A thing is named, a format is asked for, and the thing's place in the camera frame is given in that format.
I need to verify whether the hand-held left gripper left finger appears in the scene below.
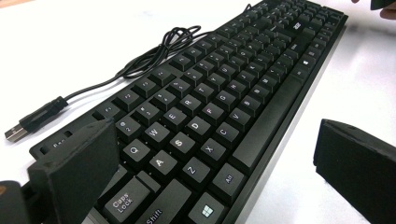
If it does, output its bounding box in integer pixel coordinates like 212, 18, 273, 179
27, 119, 121, 224

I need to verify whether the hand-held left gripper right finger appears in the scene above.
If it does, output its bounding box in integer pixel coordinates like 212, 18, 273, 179
313, 119, 396, 224

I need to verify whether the black computer keyboard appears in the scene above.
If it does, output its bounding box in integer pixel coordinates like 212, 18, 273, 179
28, 0, 349, 224

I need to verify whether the black keyboard cable with plug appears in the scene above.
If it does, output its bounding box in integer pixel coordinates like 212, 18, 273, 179
4, 3, 253, 144

